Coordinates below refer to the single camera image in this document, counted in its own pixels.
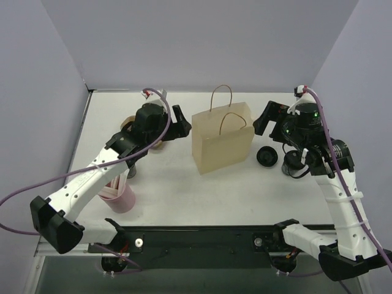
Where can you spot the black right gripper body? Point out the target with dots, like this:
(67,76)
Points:
(275,121)

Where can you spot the brown cardboard cup carrier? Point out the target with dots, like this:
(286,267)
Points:
(129,120)

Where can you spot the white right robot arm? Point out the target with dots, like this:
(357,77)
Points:
(355,250)

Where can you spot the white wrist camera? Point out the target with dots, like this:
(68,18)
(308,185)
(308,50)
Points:
(154,98)
(302,97)

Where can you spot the white straws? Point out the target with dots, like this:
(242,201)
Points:
(114,185)

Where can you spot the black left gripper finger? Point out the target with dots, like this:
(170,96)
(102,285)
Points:
(183,129)
(178,114)

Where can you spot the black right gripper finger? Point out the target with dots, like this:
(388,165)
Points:
(269,113)
(260,125)

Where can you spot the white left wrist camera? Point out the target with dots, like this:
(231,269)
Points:
(154,98)

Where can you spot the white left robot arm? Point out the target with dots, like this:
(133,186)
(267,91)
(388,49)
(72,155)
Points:
(55,217)

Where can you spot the pink straw holder cup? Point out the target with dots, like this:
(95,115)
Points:
(120,199)

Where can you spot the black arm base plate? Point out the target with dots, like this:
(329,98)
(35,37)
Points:
(198,247)

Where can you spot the beige paper bag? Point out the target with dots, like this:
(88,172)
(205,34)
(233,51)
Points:
(221,136)

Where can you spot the dark plastic cup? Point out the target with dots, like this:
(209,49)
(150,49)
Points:
(292,165)
(132,172)

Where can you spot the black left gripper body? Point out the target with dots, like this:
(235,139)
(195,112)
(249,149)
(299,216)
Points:
(171,125)

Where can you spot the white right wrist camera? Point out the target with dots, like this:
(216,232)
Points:
(302,97)

